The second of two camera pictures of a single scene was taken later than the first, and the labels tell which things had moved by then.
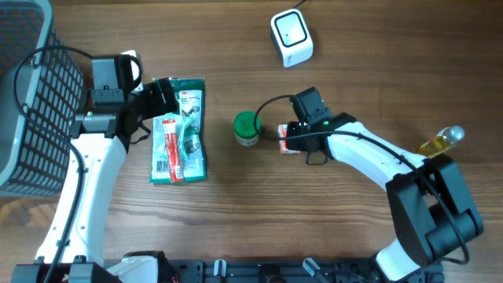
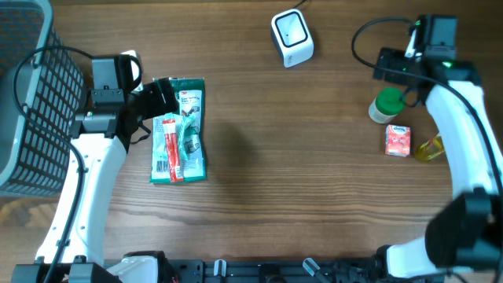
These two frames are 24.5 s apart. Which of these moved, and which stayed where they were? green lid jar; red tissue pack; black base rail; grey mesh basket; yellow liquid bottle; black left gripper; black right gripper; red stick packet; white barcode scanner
Moved: black right gripper; red tissue pack; green lid jar
Stayed: red stick packet; yellow liquid bottle; black left gripper; grey mesh basket; white barcode scanner; black base rail
